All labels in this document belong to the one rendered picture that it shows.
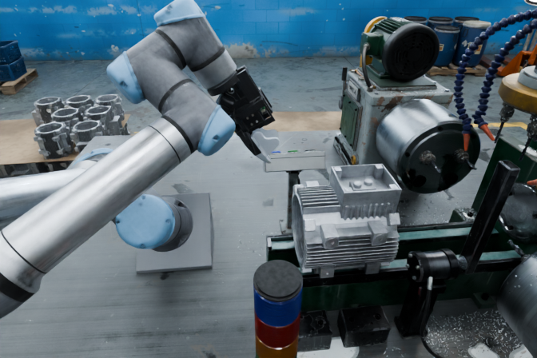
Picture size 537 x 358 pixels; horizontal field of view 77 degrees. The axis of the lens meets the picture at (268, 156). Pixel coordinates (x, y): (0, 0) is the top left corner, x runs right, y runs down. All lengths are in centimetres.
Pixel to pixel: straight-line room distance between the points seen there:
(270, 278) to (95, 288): 69
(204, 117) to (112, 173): 15
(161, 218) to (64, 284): 40
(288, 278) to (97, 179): 28
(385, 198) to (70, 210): 56
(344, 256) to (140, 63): 54
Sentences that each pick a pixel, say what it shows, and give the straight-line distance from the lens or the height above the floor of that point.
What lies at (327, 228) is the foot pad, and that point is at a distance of 71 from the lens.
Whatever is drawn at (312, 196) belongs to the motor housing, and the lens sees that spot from 73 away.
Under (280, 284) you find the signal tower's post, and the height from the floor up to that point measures 122.
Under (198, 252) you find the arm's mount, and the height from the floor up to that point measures 84.
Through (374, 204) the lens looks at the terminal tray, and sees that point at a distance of 73.
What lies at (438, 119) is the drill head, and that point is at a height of 116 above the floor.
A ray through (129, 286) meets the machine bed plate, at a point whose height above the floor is 80.
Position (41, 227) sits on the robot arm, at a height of 127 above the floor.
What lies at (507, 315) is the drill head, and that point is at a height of 100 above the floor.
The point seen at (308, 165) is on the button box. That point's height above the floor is 105.
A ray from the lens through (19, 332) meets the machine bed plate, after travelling 105.
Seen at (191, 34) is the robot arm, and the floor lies 144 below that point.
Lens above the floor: 155
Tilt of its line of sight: 31 degrees down
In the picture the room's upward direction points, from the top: straight up
